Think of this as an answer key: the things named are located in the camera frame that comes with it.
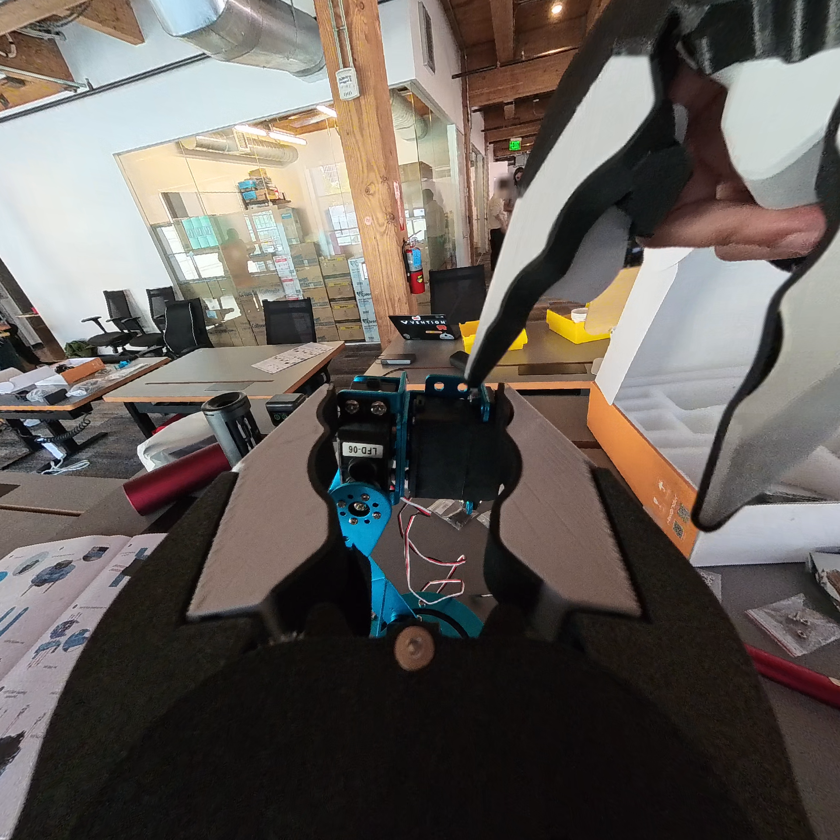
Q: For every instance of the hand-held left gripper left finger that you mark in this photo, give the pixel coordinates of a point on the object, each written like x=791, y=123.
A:
x=262, y=525

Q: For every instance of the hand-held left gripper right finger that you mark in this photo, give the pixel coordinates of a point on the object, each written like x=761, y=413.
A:
x=564, y=525

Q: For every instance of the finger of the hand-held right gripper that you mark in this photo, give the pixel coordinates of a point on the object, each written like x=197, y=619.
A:
x=564, y=170
x=787, y=394

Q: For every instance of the blue toy robot arm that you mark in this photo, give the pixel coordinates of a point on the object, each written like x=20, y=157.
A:
x=367, y=512

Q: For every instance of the black servo motor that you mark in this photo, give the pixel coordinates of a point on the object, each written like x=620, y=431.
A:
x=364, y=426

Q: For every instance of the grey desk with orange edge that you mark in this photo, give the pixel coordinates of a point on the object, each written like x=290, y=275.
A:
x=197, y=374
x=558, y=364

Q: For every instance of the dark grey desk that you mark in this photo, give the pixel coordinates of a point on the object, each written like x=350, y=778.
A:
x=79, y=518

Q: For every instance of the cluttered wooden desk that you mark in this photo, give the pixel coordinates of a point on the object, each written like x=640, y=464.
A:
x=98, y=387

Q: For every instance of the person's right hand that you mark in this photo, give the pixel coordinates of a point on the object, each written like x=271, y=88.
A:
x=722, y=223

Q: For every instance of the dark red metal bottle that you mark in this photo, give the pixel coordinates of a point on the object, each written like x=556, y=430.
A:
x=170, y=482

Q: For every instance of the orange white cardboard box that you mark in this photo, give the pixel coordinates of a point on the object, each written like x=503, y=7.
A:
x=643, y=459

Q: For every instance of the black cylindrical object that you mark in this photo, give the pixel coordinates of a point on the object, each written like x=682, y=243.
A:
x=229, y=426

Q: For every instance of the small clear parts bag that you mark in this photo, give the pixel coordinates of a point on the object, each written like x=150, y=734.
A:
x=459, y=515

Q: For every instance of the black power station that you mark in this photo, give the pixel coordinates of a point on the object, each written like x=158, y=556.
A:
x=285, y=410

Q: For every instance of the yellow storage box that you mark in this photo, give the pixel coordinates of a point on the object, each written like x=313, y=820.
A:
x=469, y=338
x=571, y=331

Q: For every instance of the black office chair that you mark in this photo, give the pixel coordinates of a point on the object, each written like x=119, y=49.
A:
x=289, y=321
x=456, y=292
x=115, y=321
x=187, y=325

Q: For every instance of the printed paper leaflet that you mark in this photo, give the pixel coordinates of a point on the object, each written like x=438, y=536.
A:
x=292, y=358

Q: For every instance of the red fire extinguisher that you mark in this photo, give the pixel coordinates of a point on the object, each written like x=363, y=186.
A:
x=415, y=269

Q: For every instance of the black rounded pouch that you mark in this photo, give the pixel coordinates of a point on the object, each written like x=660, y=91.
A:
x=458, y=361

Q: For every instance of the black laptop with stickers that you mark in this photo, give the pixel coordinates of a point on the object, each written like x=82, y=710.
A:
x=420, y=328

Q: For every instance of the black flat box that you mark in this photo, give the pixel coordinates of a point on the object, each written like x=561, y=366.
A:
x=397, y=358

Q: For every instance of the assembly instruction manual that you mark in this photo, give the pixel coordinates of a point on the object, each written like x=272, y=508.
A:
x=52, y=604

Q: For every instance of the pile of small parts bags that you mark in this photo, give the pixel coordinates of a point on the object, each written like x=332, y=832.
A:
x=794, y=623

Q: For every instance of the stack of cardboard boxes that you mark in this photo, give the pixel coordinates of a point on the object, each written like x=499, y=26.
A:
x=328, y=282

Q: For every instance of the silver ceiling duct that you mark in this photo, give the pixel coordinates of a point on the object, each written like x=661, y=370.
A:
x=262, y=33

